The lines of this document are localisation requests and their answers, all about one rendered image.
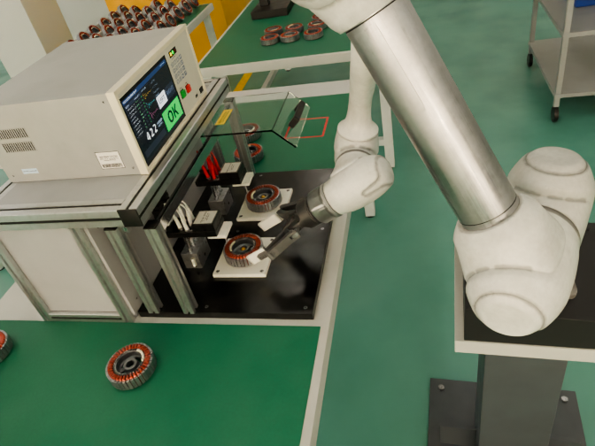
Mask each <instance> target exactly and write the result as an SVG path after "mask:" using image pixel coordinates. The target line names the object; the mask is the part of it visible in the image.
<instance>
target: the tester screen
mask: <svg viewBox="0 0 595 446"><path fill-rule="evenodd" d="M170 81H172V78H171V76H170V73H169V71H168V68H167V65H166V61H165V60H163V61H162V62H161V63H160V64H159V65H158V66H157V67H156V68H155V69H154V70H153V71H152V72H151V73H150V74H149V75H148V76H147V77H146V78H145V79H144V80H143V81H142V82H141V83H140V84H139V85H138V86H137V87H136V88H135V89H134V90H133V91H132V92H131V93H130V94H129V95H128V96H127V97H126V98H125V99H124V100H123V101H122V105H123V107H124V109H125V112H126V114H127V117H128V119H129V121H130V124H131V126H132V128H133V130H134V132H135V136H136V138H137V140H138V142H139V144H140V146H141V149H142V151H143V154H144V156H145V158H146V161H147V163H149V161H150V160H151V158H152V157H153V156H154V154H155V153H156V151H157V150H158V148H159V147H160V146H161V144H162V143H163V142H164V140H165V139H166V138H167V137H168V136H169V134H170V133H171V132H172V130H173V129H174V127H175V126H176V125H177V123H178V122H179V121H180V119H181V118H182V116H183V115H184V113H183V114H182V115H181V117H180V118H179V119H178V120H177V121H176V123H175V124H174V126H173V127H172V128H171V130H170V131H169V132H168V130H167V127H166V123H165V121H164V119H163V116H162V113H163V112H164V111H165V109H166V108H167V107H168V106H169V104H170V103H172V102H173V100H174V99H175V98H176V97H177V93H176V91H175V92H174V93H173V95H172V96H171V97H170V98H169V99H168V101H167V102H166V103H165V104H164V106H163V107H162V108H161V109H160V108H159V106H158V102H157V99H156V97H157V96H158V95H159V94H160V93H161V92H162V90H163V89H164V88H165V87H166V86H167V85H168V84H169V82H170ZM172 82H173V81H172ZM154 122H156V125H157V127H158V132H157V133H156V134H155V136H154V137H153V138H152V139H151V141H150V142H148V140H147V138H146V135H145V134H146V132H147V131H148V130H149V129H150V128H151V126H152V125H153V124H154ZM163 128H165V130H166V134H165V136H164V137H163V138H162V140H161V141H160V142H159V144H158V145H157V147H156V148H155V149H154V151H153V152H152V153H151V154H150V155H149V157H148V158H147V157H146V155H145V153H144V152H145V151H146V150H147V149H148V148H149V147H150V146H151V144H152V143H153V141H154V140H155V139H156V138H157V136H158V135H159V133H160V132H161V131H162V129H163Z"/></svg>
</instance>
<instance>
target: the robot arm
mask: <svg viewBox="0 0 595 446"><path fill-rule="evenodd" d="M291 1H292V2H293V3H295V4H298V5H299V6H302V7H304V8H306V9H309V10H310V11H311V12H313V13H314V14H315V15H316V16H317V17H318V18H320V19H321V20H322V21H323V22H324V23H326V24H327V25H328V27H329V28H330V29H332V30H334V31H335V32H337V33H339V34H342V33H344V32H345V33H346V34H347V36H348V38H349V39H350V41H351V63H350V95H349V104H348V111H347V115H346V118H345V119H344V120H342V121H341V122H340V123H339V124H338V126H337V131H336V138H335V143H334V151H335V168H334V170H333V172H332V174H331V175H330V179H329V180H328V181H326V182H325V183H322V184H321V185H320V186H319V187H318V188H315V189H314V190H312V191H310V192H309V193H308V195H307V197H306V198H304V199H303V198H302V199H300V200H298V201H296V202H292V203H287V204H282V205H280V208H281V209H280V210H278V211H277V212H276V213H274V214H273V215H271V216H269V217H268V218H266V219H264V220H262V221H260V222H259V223H258V226H259V227H260V228H262V229H263V230H264V231H267V230H268V229H269V228H271V227H273V226H275V225H277V224H278V223H280V222H282V219H286V220H287V223H286V224H285V225H284V226H283V227H282V231H281V232H280V233H279V234H278V235H277V236H276V237H275V238H274V239H273V240H272V242H271V243H270V244H269V245H268V246H264V247H262V248H260V249H259V250H256V251H254V252H252V253H251V254H250V255H248V256H246V258H247V259H248V260H249V261H250V262H251V263H252V264H254V265H255V264H257V263H258V262H259V261H261V260H263V259H265V258H270V259H271V260H274V259H275V258H276V257H278V256H279V255H280V254H281V253H282V252H283V251H284V250H286V249H287V248H288V247H289V246H290V245H291V244H292V243H293V242H294V241H296V240H297V239H299V238H300V237H301V234H300V233H299V231H300V230H301V229H302V228H303V227H310V228H312V227H316V226H317V225H319V224H320V223H329V222H330V221H331V220H333V219H336V218H338V217H340V216H342V215H343V214H345V213H347V212H351V211H357V210H358V209H360V208H362V207H364V206H366V205H368V204H371V203H372V202H373V201H374V200H376V199H377V198H379V197H380V196H382V195H383V194H384V193H385V192H386V191H387V190H388V189H389V188H390V187H391V186H392V184H393V182H394V172H393V170H392V167H391V165H390V163H389V161H388V160H387V159H386V158H385V157H383V156H381V155H377V154H378V152H379V138H378V126H377V125H376V124H375V123H374V122H373V121H372V118H371V107H372V99H373V94H374V91H375V84H376V85H377V86H378V88H379V89H380V90H381V92H382V94H383V96H384V98H385V99H386V101H387V103H388V104H389V106H390V108H391V109H392V111H393V112H394V114H395V116H396V117H397V119H398V121H399V123H400V124H401V126H402V128H404V130H405V132H406V134H407V136H408V137H409V139H410V141H411V142H412V144H413V146H414V147H415V149H416V150H417V152H418V154H419V155H420V157H421V159H422V161H423V163H424V164H425V166H426V167H427V168H428V170H429V172H430V174H431V176H432V177H433V179H434V181H435V182H436V184H437V186H438V187H439V189H440V190H441V192H442V193H443V195H444V197H445V199H446V201H447V202H448V204H449V205H450V206H451V208H452V210H453V212H454V214H455V215H456V217H457V219H458V221H457V224H456V227H455V229H454V234H453V242H454V245H455V247H456V250H457V252H458V256H459V259H460V264H461V268H462V271H463V274H464V278H465V280H466V282H467V285H466V294H467V299H468V301H469V303H470V305H471V308H472V310H473V312H474V313H475V315H476V317H477V318H478V319H479V320H481V321H482V323H484V324H485V325H486V326H487V327H489V328H490V329H492V330H494V331H496V332H498V333H501V334H503V335H511V336H524V335H530V334H532V333H534V332H536V331H537V330H543V329H544V328H546V327H547V326H549V325H550V324H551V323H552V322H553V321H554V320H555V319H556V318H557V317H558V316H559V315H560V313H561V312H562V310H563V309H564V307H565V306H566V304H567V302H568V299H573V298H575V297H576V293H577V287H576V284H575V278H576V271H577V266H578V260H579V250H580V246H581V243H582V240H583V236H584V233H585V230H586V228H587V225H588V221H589V217H590V215H591V209H592V206H593V202H594V197H595V180H594V177H593V174H592V171H591V168H590V166H589V164H588V162H587V161H585V160H584V159H583V158H582V157H581V156H580V155H579V154H578V153H576V152H574V151H572V150H568V149H565V148H561V147H542V148H538V149H536V150H533V151H531V152H529V153H527V154H525V155H524V156H523V157H522V158H521V159H520V160H519V161H518V162H517V163H516V164H515V165H514V167H513V168H512V170H511V171H510V173H509V174H508V176H507V177H506V174H505V173H504V171H503V169H502V167H501V165H500V163H499V162H498V160H497V158H496V156H495V155H494V153H493V151H492V149H491V146H490V145H489V144H488V142H487V140H486V138H485V136H484V135H483V132H482V130H481V128H480V127H479V126H478V124H477V122H476V120H475V118H474V116H473V114H472V112H471V111H470V109H469V108H468V105H467V103H466V101H465V100H464V98H463V96H462V94H461V93H460V91H459V89H458V87H457V85H456V83H455V82H454V80H453V78H452V76H451V74H450V73H449V71H448V69H447V67H446V65H445V63H444V61H443V59H442V58H441V56H440V55H439V53H438V51H437V48H436V46H435V45H434V43H433V42H432V40H431V38H430V36H429V34H428V32H427V30H426V28H425V27H424V26H423V24H422V22H421V19H420V18H419V16H418V14H417V12H416V10H415V9H414V7H413V5H412V3H411V1H410V0H291ZM287 228H288V229H289V231H288V230H287Z"/></svg>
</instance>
